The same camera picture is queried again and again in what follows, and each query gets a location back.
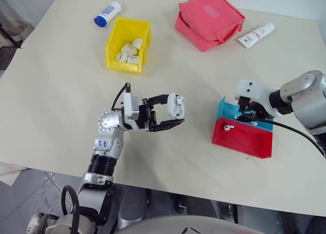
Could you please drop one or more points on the teal plastic tray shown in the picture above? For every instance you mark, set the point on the teal plastic tray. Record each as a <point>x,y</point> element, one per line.
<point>224,109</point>

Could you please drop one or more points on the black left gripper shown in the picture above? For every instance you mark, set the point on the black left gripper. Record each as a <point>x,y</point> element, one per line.
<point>147,115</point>

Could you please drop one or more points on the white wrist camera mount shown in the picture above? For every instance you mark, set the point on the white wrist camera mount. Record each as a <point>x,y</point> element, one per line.
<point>131,106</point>
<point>254,90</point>

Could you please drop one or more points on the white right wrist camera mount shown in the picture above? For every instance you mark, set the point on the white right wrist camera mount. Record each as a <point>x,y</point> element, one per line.
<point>254,90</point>

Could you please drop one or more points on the red plastic tray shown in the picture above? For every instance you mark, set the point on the red plastic tray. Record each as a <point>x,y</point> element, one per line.
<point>244,142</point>

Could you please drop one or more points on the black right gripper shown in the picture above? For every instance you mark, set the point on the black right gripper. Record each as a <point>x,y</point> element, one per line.
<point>248,105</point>

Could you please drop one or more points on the yellow plastic bin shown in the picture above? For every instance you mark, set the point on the yellow plastic bin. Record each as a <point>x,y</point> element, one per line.
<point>112,56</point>

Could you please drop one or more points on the grey rounded robot leg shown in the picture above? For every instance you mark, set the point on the grey rounded robot leg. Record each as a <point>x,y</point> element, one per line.
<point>132,211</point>

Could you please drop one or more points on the pink fabric pouch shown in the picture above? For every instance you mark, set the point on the pink fabric pouch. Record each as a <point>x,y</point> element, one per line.
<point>208,17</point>

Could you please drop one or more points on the cream table cloth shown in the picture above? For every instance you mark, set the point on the cream table cloth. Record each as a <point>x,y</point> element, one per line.
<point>63,104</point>

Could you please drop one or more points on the white bottle with blue cap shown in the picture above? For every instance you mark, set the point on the white bottle with blue cap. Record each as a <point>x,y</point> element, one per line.
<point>108,14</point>

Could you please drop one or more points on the dark metal stand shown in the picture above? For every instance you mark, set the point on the dark metal stand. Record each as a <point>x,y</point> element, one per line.
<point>15,33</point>

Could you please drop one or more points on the white sneaker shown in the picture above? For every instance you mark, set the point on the white sneaker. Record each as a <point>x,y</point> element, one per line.
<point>34,222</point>

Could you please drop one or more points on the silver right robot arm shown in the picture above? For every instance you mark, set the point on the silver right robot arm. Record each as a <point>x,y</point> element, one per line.
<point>308,99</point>

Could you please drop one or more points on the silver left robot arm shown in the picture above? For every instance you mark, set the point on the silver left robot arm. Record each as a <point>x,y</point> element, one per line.
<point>107,140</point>

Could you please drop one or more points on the cream robot torso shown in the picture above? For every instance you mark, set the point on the cream robot torso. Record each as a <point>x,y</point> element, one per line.
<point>178,226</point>

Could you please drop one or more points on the white earbud case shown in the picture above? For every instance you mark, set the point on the white earbud case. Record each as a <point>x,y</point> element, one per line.
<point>173,106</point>

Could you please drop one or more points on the white cosmetic tube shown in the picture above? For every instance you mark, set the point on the white cosmetic tube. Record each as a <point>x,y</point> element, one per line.
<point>256,35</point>

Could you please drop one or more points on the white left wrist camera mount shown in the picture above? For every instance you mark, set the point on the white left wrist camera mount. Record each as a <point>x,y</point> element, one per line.
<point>131,106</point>

